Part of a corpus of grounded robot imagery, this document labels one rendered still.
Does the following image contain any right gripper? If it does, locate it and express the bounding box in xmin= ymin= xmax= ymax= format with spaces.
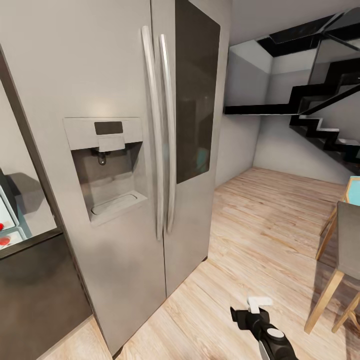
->
xmin=230 ymin=307 xmax=270 ymax=335

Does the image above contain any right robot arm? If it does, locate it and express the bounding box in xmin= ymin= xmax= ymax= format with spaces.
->
xmin=230 ymin=297 xmax=299 ymax=360

